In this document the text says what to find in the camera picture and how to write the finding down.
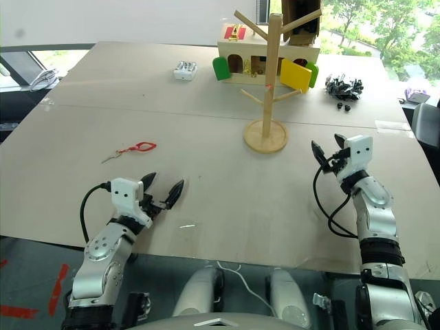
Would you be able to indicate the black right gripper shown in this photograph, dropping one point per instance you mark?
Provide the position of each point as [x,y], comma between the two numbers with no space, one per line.
[337,161]

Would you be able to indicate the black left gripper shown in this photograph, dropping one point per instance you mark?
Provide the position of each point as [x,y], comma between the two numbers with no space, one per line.
[153,204]

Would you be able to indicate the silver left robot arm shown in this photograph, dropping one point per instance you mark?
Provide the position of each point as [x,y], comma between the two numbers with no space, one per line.
[103,251]

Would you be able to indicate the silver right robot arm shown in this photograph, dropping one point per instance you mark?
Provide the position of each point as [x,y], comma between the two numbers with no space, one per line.
[378,220]

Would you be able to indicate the pile of black clips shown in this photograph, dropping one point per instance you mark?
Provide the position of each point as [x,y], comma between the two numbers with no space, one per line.
[343,87]

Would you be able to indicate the wooden tree hanger stand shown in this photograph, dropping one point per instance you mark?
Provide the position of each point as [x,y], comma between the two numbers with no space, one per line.
[269,103]

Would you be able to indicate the green arched wooden door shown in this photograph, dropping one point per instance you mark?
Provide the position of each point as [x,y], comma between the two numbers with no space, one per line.
[313,74]
[221,68]

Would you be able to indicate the yellow rectangular wooden door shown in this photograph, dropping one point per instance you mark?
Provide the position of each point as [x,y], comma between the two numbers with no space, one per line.
[295,76]

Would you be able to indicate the black office chair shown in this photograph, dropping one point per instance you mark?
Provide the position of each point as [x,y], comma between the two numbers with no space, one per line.
[428,127]

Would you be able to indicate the purple and white bag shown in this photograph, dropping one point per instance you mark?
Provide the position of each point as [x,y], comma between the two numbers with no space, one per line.
[416,94]

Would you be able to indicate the silver left robot thigh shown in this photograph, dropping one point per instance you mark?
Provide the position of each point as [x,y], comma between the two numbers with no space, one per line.
[197,292]

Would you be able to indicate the silver robot thigh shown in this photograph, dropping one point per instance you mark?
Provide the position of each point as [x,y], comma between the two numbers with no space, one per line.
[288,299]
[197,292]

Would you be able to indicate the white battery box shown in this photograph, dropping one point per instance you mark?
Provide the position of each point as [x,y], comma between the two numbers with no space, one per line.
[185,70]

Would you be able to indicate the brown cardboard box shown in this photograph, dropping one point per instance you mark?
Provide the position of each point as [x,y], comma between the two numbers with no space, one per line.
[302,20]

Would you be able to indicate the wooden house toy box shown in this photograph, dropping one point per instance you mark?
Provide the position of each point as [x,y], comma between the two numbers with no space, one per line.
[240,48]

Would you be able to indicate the grey robot torso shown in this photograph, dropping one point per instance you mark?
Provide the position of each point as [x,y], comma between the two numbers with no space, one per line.
[223,323]

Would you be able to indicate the red panel with gold lock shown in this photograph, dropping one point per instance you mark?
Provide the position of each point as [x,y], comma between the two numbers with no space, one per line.
[235,32]

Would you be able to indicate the silver right robot thigh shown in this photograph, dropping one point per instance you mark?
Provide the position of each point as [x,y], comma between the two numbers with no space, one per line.
[288,299]

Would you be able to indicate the white crumpled cloth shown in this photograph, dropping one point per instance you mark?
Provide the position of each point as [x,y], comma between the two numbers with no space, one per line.
[44,79]

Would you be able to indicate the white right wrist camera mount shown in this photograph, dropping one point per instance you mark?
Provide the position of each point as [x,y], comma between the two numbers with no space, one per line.
[357,151]

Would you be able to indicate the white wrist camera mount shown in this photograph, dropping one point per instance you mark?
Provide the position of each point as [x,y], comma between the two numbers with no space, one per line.
[357,151]
[125,196]

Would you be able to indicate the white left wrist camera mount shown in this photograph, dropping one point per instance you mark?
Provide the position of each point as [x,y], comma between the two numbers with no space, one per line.
[125,196]

